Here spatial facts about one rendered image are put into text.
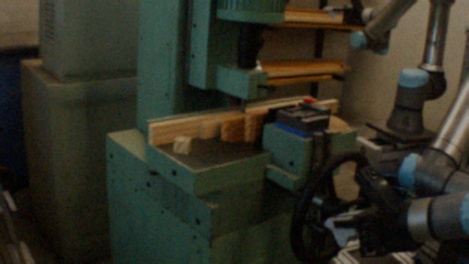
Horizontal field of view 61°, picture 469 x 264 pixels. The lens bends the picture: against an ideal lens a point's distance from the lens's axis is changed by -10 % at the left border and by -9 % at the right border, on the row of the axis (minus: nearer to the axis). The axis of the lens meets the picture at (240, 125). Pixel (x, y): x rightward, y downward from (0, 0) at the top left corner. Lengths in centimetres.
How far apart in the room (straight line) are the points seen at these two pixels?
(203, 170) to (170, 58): 43
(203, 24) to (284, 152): 41
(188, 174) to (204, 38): 40
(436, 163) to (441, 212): 15
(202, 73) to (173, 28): 15
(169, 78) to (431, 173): 77
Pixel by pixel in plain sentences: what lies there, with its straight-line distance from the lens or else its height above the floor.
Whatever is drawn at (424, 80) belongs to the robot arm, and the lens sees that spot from 168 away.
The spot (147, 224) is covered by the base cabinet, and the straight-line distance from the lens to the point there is 130.
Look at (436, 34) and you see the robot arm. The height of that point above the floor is 120.
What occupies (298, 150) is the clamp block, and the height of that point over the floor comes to 93.
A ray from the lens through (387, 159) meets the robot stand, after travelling 165.
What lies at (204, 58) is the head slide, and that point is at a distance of 119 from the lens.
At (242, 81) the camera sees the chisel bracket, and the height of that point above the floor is 105.
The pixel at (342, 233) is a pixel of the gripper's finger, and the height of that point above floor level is 84.
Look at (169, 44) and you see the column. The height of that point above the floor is 111.
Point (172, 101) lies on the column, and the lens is 127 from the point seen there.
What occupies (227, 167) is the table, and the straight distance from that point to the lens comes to 98.
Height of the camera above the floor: 128
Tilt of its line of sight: 18 degrees down
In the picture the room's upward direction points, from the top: 5 degrees clockwise
